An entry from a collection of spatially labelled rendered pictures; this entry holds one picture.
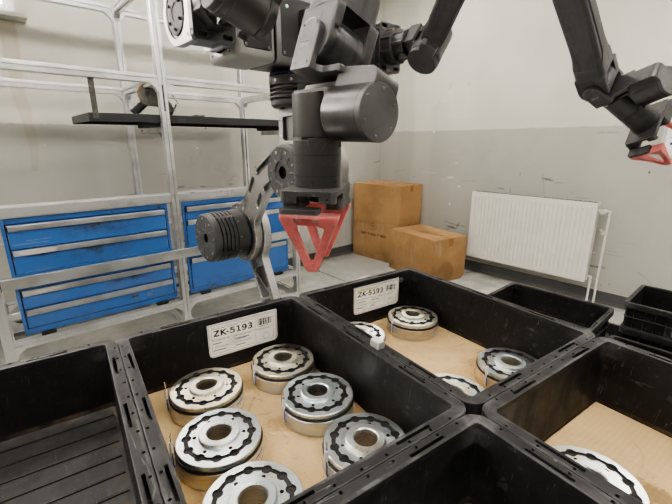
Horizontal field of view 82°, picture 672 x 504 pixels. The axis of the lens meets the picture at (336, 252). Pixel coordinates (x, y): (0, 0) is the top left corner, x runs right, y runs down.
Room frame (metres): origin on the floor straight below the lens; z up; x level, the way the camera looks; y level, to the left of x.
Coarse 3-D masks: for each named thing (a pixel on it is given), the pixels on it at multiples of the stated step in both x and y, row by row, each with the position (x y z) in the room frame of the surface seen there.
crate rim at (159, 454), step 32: (192, 320) 0.57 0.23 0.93; (320, 320) 0.59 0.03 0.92; (128, 352) 0.47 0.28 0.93; (384, 352) 0.47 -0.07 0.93; (416, 384) 0.41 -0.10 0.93; (448, 416) 0.35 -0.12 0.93; (160, 448) 0.30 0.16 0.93; (384, 448) 0.30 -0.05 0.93; (160, 480) 0.27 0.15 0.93; (352, 480) 0.27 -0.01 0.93
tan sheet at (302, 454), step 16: (240, 368) 0.59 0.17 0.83; (160, 400) 0.51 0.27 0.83; (256, 400) 0.51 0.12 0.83; (272, 400) 0.51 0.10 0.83; (160, 416) 0.47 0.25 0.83; (256, 416) 0.47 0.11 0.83; (272, 416) 0.47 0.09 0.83; (176, 432) 0.44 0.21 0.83; (272, 432) 0.44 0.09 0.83; (288, 432) 0.44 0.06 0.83; (272, 448) 0.41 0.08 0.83; (288, 448) 0.41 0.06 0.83; (304, 448) 0.41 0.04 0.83; (320, 448) 0.41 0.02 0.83; (288, 464) 0.39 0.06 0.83; (304, 464) 0.39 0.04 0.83; (320, 464) 0.39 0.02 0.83; (304, 480) 0.36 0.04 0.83; (320, 480) 0.36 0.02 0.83; (192, 496) 0.34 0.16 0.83
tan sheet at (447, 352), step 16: (384, 320) 0.78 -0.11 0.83; (448, 336) 0.71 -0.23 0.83; (400, 352) 0.65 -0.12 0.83; (416, 352) 0.65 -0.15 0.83; (432, 352) 0.65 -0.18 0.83; (448, 352) 0.65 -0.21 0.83; (464, 352) 0.65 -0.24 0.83; (432, 368) 0.59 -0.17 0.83; (448, 368) 0.59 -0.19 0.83; (464, 368) 0.59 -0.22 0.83
